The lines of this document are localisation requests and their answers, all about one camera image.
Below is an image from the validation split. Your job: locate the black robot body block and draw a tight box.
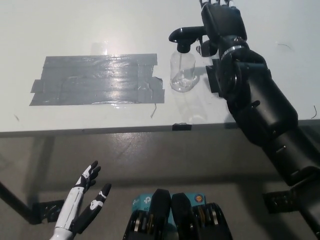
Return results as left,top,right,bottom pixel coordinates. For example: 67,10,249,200
171,192,233,240
123,189,176,240

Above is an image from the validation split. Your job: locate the black trigger spray lid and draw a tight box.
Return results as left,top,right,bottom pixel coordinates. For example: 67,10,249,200
168,26,208,54

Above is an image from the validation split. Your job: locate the clear plastic bottle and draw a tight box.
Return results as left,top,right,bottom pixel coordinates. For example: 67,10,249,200
169,49,197,93

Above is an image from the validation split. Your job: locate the black table leg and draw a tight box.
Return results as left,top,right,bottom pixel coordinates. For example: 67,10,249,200
0,181,36,225

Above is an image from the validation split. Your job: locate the black floor tape patch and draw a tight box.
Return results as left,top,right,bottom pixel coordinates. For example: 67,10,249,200
261,190,307,215
31,199,65,225

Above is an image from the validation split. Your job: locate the small black tape strip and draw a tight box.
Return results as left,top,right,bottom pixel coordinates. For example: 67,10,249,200
172,122,193,131

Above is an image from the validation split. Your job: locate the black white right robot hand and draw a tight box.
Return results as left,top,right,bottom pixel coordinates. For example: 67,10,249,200
196,0,248,57

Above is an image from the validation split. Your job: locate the grey duct tape patch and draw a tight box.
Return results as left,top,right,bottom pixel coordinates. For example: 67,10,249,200
28,52,166,107

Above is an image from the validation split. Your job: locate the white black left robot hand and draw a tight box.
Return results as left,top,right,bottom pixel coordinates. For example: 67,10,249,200
53,160,113,240

